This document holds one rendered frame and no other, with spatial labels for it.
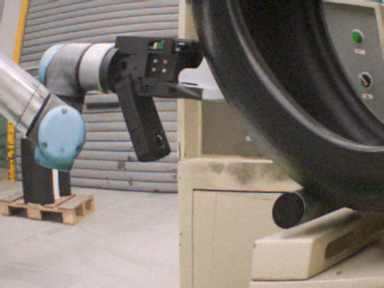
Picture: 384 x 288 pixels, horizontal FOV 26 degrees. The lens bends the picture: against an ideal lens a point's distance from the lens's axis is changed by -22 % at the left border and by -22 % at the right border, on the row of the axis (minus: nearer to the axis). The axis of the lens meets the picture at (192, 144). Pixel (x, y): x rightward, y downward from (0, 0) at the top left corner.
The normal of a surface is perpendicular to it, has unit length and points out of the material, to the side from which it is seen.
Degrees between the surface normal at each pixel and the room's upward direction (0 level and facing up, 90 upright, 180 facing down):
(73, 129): 90
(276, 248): 90
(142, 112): 68
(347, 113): 83
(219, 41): 94
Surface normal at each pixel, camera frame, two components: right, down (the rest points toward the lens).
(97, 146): -0.21, 0.05
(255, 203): -0.55, 0.04
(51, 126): 0.19, 0.06
